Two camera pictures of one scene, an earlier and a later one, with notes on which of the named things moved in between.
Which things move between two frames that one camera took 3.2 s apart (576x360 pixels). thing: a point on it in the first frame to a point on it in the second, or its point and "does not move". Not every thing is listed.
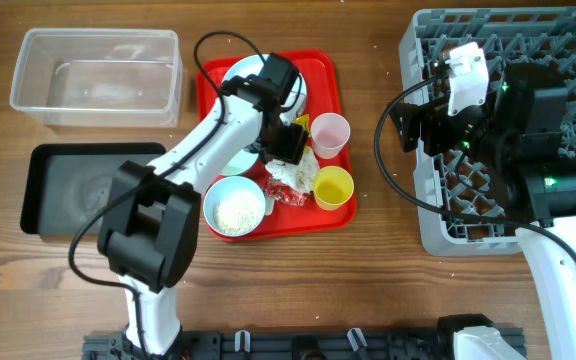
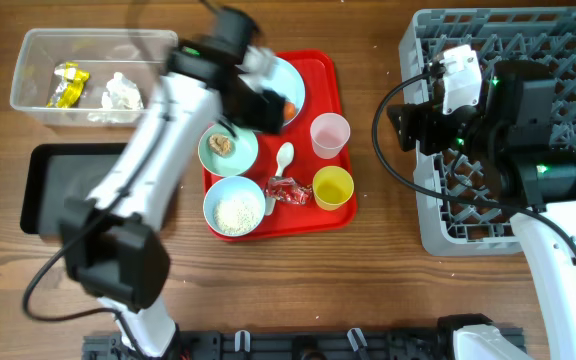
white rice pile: [237, 213] does not move
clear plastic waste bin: [93, 77] does not move
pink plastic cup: [329, 133] does not move
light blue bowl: [234, 206] does not move
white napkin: [304, 175] to [121, 102]
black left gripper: [292, 143] to [241, 107]
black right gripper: [434, 118] does not move
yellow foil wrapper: [305, 122] to [70, 85]
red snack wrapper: [286, 194] does not move
